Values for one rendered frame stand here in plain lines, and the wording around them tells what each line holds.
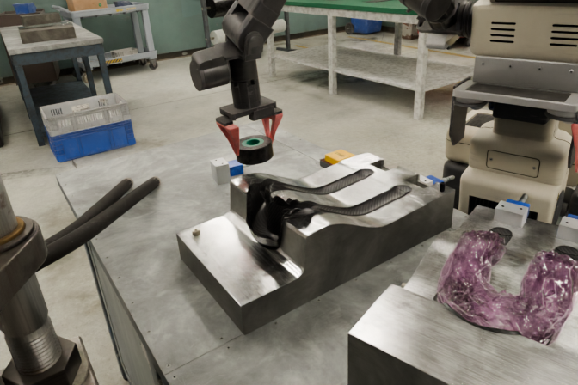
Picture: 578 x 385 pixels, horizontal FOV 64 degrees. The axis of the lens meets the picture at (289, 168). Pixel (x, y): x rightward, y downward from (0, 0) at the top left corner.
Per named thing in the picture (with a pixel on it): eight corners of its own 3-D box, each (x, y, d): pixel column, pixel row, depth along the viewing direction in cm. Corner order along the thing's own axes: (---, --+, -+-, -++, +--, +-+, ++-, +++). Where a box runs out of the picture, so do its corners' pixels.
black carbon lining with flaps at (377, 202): (365, 174, 106) (365, 136, 102) (419, 200, 94) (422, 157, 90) (231, 225, 89) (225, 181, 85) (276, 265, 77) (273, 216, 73)
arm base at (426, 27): (475, 3, 112) (427, 2, 119) (467, -17, 106) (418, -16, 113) (464, 34, 111) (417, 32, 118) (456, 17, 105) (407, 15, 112)
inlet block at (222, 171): (256, 167, 130) (255, 149, 128) (263, 174, 126) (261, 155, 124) (212, 178, 125) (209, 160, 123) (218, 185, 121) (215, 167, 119)
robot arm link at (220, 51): (265, 33, 82) (242, 10, 87) (205, 45, 77) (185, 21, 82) (261, 88, 90) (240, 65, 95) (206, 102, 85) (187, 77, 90)
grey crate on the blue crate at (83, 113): (119, 108, 400) (116, 92, 393) (132, 120, 367) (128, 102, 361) (43, 124, 372) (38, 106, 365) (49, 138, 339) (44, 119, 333)
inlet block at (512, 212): (510, 204, 99) (514, 181, 96) (536, 210, 96) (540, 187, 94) (491, 231, 90) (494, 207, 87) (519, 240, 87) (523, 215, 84)
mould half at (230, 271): (365, 184, 117) (366, 134, 111) (451, 227, 97) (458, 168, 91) (180, 258, 92) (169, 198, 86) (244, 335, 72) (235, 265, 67)
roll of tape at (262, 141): (261, 146, 104) (260, 131, 102) (280, 156, 98) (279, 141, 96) (230, 156, 100) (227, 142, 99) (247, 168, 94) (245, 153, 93)
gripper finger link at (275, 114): (242, 145, 100) (236, 104, 96) (270, 136, 104) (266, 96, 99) (258, 155, 95) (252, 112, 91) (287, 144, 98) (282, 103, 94)
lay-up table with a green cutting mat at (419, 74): (332, 62, 624) (331, -20, 581) (495, 96, 444) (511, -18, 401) (262, 76, 566) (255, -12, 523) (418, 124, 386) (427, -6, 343)
